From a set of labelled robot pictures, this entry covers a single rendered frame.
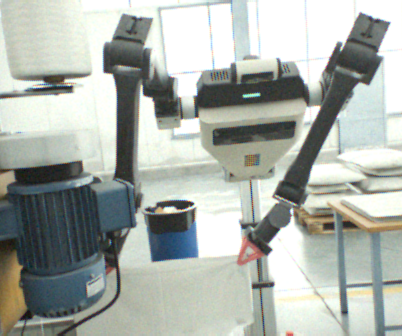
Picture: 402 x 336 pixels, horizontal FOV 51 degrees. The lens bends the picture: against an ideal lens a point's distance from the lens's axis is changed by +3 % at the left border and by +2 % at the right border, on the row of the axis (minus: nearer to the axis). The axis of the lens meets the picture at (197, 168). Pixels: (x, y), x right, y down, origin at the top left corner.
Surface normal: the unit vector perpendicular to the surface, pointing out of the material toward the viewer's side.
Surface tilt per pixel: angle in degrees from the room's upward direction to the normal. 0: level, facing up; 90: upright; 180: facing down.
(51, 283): 91
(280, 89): 130
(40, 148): 90
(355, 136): 90
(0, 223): 90
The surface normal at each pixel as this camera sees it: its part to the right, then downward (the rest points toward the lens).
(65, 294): 0.33, 0.13
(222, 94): 0.08, 0.74
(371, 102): 0.03, 0.14
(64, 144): 0.61, 0.06
